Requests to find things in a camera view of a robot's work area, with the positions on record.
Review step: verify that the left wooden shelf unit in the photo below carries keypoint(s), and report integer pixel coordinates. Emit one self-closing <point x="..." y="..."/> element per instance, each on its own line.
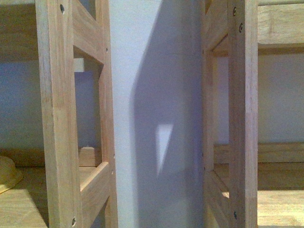
<point x="56" y="114"/>

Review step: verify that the wooden shelf unit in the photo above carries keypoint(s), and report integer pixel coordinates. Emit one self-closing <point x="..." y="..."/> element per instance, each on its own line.
<point x="248" y="184"/>
<point x="56" y="114"/>

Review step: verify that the right wooden shelf unit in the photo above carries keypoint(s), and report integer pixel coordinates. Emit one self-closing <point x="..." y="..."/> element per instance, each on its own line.
<point x="248" y="184"/>

